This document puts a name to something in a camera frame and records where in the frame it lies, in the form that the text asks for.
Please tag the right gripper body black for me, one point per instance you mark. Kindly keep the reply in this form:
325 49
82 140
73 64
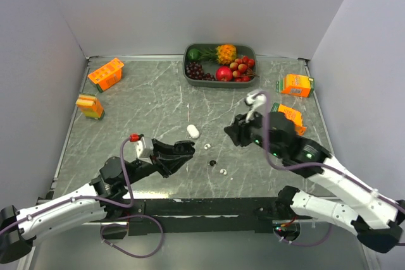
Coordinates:
250 129

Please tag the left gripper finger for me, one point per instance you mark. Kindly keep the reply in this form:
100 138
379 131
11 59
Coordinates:
171 152
171 166

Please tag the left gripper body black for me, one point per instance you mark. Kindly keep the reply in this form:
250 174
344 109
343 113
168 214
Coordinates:
159 162

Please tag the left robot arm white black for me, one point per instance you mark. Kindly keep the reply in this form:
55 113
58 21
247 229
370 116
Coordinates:
105 197

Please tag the orange flat box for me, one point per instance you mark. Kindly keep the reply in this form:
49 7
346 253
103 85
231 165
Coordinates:
291 114

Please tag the red apple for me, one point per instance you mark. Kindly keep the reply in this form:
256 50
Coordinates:
224 74

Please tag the red lychee bunch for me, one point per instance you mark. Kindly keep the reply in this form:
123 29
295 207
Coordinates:
243 69

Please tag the orange green box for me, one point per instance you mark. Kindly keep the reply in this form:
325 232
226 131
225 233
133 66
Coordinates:
296 85

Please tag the dark grape bunch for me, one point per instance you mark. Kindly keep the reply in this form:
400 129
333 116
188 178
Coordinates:
194 70

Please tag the orange pineapple toy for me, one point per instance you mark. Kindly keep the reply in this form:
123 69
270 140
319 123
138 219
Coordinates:
223 54

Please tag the grey fruit tray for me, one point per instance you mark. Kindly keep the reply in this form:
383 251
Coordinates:
211 67

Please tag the orange yellow carton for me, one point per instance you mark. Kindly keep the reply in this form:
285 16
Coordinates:
90 106

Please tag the green lime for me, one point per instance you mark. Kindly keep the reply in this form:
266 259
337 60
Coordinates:
193 54

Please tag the orange juice carton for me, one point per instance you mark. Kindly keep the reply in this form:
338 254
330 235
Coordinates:
107 76

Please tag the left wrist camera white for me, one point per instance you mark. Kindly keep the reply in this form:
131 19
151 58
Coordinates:
143 146

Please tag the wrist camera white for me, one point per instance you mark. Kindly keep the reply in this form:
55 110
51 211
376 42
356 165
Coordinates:
143 146
254 100

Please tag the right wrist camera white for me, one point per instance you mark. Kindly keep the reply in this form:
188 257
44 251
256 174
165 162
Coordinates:
254 100

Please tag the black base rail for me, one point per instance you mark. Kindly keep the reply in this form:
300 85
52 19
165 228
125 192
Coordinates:
257 214

